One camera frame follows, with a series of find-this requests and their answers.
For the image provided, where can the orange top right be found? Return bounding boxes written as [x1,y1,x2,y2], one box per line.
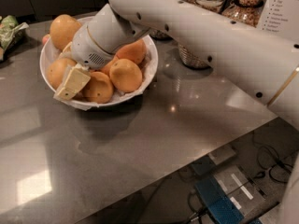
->
[116,39,147,64]

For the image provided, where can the green snack packet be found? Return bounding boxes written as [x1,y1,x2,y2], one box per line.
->
[0,15,29,62]

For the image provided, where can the large orange front left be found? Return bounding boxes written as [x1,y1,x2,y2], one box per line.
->
[46,58,77,90]

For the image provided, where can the large orange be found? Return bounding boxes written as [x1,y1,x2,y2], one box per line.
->
[50,14,82,50]
[46,58,77,90]

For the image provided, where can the allergen info card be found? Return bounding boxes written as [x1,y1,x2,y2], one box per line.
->
[257,0,299,42]

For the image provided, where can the pink fruit behind bowl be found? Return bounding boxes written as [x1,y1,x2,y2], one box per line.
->
[42,34,50,45]

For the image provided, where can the white bowl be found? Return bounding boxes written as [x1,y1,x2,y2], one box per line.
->
[39,15,159,112]

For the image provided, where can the orange front middle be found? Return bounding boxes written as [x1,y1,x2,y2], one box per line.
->
[82,72,114,104]

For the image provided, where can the large orange top left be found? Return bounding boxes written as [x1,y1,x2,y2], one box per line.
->
[50,14,82,50]

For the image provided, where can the right glass cereal jar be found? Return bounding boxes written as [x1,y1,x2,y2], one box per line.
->
[221,0,263,27]

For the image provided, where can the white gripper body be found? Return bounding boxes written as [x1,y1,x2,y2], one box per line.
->
[71,23,113,69]

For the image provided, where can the black floor cable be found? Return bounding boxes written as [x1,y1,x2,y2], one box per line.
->
[251,131,297,185]

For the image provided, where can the front glass cereal jar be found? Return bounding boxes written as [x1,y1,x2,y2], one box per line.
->
[178,0,224,69]

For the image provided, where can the white paper bowl liner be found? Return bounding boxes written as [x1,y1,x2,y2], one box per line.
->
[43,17,157,112]

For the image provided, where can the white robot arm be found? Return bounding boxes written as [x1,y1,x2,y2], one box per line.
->
[64,0,299,129]

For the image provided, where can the blue floor box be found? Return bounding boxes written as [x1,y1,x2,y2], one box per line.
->
[194,176,244,224]

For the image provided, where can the orange front right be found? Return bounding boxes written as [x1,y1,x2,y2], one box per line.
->
[109,59,143,92]

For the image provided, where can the small orange centre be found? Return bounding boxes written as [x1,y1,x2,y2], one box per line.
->
[100,56,119,76]

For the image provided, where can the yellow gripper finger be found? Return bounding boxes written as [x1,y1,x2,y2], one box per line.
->
[54,63,91,101]

